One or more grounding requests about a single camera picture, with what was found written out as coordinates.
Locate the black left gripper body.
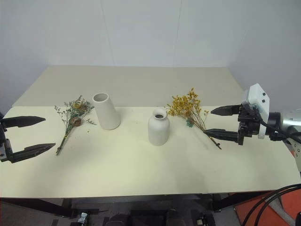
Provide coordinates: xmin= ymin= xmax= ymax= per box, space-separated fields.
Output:
xmin=0 ymin=117 xmax=14 ymax=163

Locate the black floor cable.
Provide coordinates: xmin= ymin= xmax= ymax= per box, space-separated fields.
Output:
xmin=241 ymin=184 xmax=301 ymax=226
xmin=255 ymin=189 xmax=301 ymax=226

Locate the white bottle-shaped ceramic vase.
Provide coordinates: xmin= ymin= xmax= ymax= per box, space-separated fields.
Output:
xmin=148 ymin=108 xmax=171 ymax=146

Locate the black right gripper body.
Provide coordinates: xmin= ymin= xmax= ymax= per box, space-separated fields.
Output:
xmin=237 ymin=103 xmax=263 ymax=146

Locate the white conical ceramic vase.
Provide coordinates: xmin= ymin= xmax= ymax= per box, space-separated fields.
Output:
xmin=92 ymin=92 xmax=121 ymax=130

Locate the yellow dried flower bunch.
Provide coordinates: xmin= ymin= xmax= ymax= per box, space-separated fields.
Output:
xmin=164 ymin=87 xmax=222 ymax=150

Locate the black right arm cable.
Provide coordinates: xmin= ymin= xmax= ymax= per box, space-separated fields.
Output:
xmin=255 ymin=113 xmax=301 ymax=143

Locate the orange floor mat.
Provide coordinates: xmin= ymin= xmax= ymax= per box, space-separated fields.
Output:
xmin=234 ymin=187 xmax=301 ymax=226

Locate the black table frame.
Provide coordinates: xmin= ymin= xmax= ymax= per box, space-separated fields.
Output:
xmin=0 ymin=192 xmax=268 ymax=226

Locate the green purple dried flower bunch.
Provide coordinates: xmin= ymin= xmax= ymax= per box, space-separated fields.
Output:
xmin=54 ymin=94 xmax=97 ymax=156

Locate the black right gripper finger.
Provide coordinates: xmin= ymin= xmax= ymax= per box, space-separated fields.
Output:
xmin=203 ymin=128 xmax=240 ymax=142
xmin=210 ymin=105 xmax=243 ymax=117

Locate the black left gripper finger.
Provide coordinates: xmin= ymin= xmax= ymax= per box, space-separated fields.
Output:
xmin=10 ymin=143 xmax=56 ymax=164
xmin=3 ymin=115 xmax=46 ymax=129

